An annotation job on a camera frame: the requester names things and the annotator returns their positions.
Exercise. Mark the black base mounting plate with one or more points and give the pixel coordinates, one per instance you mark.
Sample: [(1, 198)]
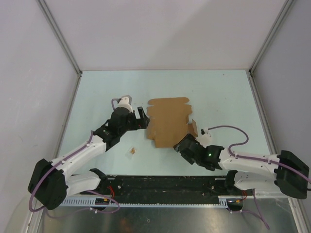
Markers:
[(216, 185)]

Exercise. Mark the aluminium frame post right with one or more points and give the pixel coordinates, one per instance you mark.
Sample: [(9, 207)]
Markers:
[(276, 26)]

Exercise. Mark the aluminium frame post left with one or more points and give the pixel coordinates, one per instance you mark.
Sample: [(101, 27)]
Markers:
[(47, 13)]

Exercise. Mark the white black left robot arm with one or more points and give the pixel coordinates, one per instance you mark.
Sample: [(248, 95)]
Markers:
[(53, 181)]

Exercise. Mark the aluminium frame post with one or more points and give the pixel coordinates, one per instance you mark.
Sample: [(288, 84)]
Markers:
[(47, 13), (276, 26)]

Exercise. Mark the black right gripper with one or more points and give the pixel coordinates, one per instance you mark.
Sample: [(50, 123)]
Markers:
[(190, 137)]

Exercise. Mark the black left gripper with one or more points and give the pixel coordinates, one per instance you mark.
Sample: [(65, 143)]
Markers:
[(143, 122)]

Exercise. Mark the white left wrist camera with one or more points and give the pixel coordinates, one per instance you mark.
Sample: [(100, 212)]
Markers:
[(125, 102)]

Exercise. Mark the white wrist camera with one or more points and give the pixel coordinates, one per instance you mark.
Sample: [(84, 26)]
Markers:
[(125, 102), (204, 138)]

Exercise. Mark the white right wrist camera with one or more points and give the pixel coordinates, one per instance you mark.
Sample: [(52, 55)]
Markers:
[(204, 138)]

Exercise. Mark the small cardboard scrap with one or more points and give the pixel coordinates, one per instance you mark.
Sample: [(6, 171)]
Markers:
[(130, 153)]

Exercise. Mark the brown cardboard box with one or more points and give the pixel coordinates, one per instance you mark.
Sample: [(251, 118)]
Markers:
[(169, 121)]

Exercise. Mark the aluminium front rail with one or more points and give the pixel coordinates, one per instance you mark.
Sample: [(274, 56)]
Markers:
[(267, 188)]

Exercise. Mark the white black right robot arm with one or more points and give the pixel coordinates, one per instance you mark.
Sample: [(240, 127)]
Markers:
[(281, 173)]

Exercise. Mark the grey slotted cable duct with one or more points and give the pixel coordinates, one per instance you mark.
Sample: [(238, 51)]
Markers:
[(164, 200)]

